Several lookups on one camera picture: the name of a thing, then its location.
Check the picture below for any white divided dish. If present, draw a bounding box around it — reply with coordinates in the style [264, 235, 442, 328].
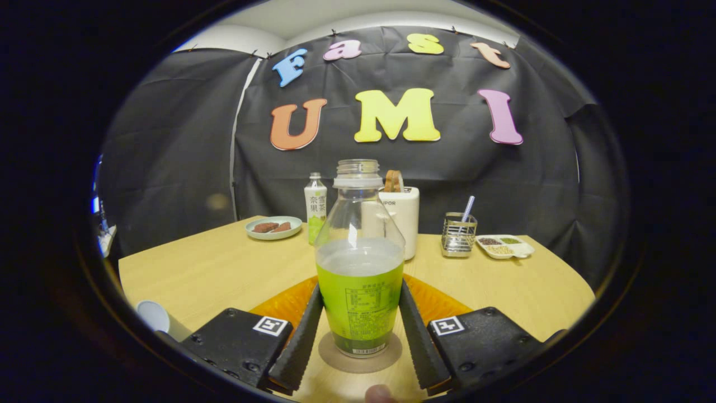
[476, 234, 535, 260]

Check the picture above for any pale green plate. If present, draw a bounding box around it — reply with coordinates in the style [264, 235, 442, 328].
[245, 216, 303, 241]

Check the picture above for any wooden table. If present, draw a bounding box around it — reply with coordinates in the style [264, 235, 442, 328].
[119, 215, 596, 403]

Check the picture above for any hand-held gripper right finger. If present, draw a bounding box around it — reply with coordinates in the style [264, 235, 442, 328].
[398, 274, 566, 392]

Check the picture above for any round brown coaster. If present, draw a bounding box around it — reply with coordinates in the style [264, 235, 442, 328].
[318, 331, 403, 374]

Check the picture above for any clear juice bottle green label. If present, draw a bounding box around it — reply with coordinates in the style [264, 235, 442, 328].
[314, 159, 406, 359]

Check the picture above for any white toaster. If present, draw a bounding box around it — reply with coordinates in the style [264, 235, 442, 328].
[361, 186, 420, 261]

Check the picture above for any small white green drink bottle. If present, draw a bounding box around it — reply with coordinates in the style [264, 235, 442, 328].
[304, 172, 328, 246]

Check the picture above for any pale blue cup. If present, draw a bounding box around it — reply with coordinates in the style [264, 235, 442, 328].
[136, 300, 191, 342]

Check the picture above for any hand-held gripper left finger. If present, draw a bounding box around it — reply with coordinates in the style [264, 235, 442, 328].
[182, 276, 325, 395]

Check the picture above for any metal wire holder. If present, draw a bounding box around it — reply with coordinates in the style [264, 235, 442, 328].
[441, 212, 478, 258]

